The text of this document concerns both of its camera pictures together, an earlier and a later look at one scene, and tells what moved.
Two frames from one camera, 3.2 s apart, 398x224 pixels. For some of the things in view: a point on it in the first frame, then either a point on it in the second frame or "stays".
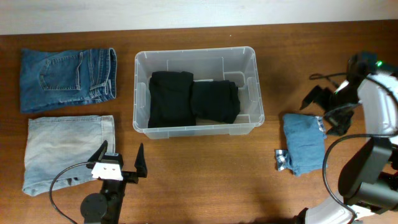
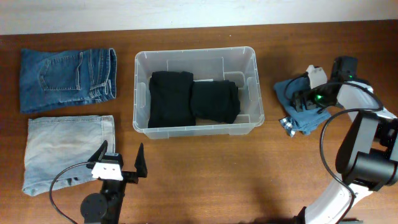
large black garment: [171, 103] stays
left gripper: [132, 177] stays
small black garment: [217, 100] stays
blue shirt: [305, 135] → [305, 121]
